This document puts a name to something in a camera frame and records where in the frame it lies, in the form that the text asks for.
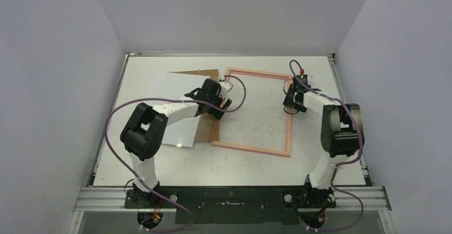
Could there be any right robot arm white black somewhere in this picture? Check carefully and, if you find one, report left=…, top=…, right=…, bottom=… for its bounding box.
left=283, top=74, right=364, bottom=207

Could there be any white photo paper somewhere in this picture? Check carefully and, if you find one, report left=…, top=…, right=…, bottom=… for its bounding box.
left=146, top=72, right=208, bottom=100

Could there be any aluminium rail front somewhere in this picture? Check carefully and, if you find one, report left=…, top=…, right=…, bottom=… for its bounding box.
left=73, top=186, right=392, bottom=213

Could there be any light wooden picture frame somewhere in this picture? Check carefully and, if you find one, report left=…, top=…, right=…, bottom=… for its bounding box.
left=211, top=67, right=292, bottom=157

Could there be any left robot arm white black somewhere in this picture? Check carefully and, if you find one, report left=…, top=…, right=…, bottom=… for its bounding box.
left=120, top=78, right=233, bottom=208

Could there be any clear plastic sheet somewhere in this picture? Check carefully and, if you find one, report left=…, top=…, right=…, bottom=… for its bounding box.
left=162, top=97, right=200, bottom=147

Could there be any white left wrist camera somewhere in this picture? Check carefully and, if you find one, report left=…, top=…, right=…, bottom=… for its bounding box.
left=220, top=80, right=233, bottom=94

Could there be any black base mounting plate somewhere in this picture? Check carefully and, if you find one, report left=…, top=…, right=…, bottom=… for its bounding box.
left=124, top=185, right=336, bottom=225

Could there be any brown frame backing board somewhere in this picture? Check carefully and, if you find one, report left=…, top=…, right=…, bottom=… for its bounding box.
left=174, top=69, right=219, bottom=142

